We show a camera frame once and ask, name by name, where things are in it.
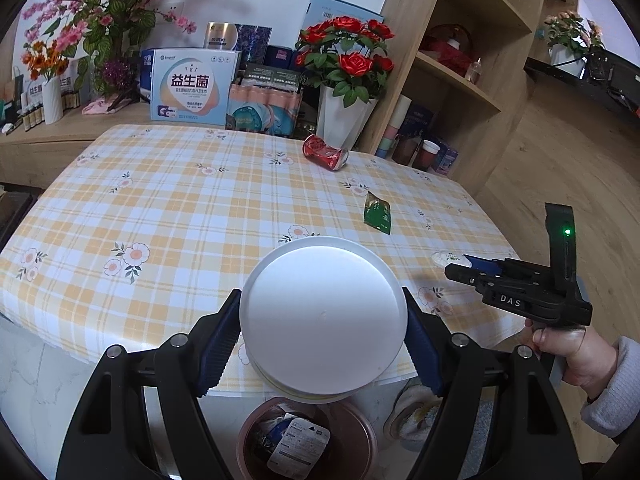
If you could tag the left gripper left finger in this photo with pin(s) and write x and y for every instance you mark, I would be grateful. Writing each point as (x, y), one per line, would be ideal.
(109, 436)

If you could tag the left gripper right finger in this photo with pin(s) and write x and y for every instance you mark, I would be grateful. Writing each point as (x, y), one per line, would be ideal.
(529, 436)

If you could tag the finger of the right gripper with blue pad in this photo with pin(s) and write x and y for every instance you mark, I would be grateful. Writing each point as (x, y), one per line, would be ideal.
(482, 266)

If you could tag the green gold snack packet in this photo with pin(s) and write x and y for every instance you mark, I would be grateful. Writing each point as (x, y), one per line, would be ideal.
(376, 214)

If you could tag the crushed red soda can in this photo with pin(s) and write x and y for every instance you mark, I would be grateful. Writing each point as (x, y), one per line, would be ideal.
(320, 153)

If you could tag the right forearm grey sleeve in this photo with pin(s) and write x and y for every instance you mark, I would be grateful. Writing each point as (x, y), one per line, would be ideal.
(617, 407)

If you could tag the brown trash bin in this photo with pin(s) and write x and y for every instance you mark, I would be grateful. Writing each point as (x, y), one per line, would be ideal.
(351, 453)

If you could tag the trash in bin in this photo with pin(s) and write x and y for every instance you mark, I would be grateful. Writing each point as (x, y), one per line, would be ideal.
(290, 445)

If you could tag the right hand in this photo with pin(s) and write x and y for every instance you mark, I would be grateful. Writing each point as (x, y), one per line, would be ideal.
(590, 360)

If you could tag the small white lid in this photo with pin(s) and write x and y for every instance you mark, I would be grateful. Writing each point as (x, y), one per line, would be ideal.
(444, 258)

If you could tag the fluffy slipper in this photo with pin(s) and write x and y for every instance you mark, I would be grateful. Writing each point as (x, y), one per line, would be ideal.
(413, 415)

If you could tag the purple small box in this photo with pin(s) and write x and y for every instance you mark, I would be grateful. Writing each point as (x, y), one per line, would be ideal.
(444, 159)

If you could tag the red white paper cup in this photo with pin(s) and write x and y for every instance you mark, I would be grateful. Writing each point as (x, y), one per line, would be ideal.
(426, 155)

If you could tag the dark brown cup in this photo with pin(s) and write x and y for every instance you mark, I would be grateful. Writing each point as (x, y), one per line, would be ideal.
(405, 149)

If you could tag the stack of coloured cups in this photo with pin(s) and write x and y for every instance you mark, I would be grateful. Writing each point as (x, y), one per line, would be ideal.
(391, 131)

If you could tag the plaid floral tablecloth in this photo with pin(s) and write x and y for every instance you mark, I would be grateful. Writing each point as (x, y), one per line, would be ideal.
(152, 228)

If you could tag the white ribbed vase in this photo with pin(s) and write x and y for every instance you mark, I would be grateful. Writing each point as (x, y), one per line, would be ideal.
(340, 126)

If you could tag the red basket on shelf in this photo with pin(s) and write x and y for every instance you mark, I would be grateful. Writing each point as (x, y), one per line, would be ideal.
(450, 45)

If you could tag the wooden shelf unit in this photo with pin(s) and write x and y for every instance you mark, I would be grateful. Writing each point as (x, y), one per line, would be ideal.
(475, 113)

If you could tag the distant flowers white pot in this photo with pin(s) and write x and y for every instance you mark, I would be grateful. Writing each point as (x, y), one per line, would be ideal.
(570, 38)

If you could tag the red rose bouquet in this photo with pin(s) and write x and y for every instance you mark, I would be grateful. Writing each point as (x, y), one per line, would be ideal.
(347, 56)

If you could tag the pink teal packaged box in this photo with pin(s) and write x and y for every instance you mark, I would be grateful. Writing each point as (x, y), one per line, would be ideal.
(262, 110)

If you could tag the low wooden cabinet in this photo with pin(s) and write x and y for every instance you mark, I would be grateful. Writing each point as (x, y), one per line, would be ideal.
(36, 157)

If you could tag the light blue upright box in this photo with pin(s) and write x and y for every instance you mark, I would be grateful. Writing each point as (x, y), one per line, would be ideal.
(319, 11)

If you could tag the silver dark blue box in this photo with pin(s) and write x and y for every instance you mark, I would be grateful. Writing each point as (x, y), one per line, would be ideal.
(250, 40)

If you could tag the blue white probiotic box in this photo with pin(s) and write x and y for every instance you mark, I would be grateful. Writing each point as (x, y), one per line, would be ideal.
(192, 85)

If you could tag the orange flowers white vase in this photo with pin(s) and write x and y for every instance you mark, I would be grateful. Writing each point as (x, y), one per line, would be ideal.
(45, 61)

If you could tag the pink cherry blossom arrangement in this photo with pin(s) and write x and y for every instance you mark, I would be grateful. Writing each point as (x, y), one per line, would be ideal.
(104, 34)

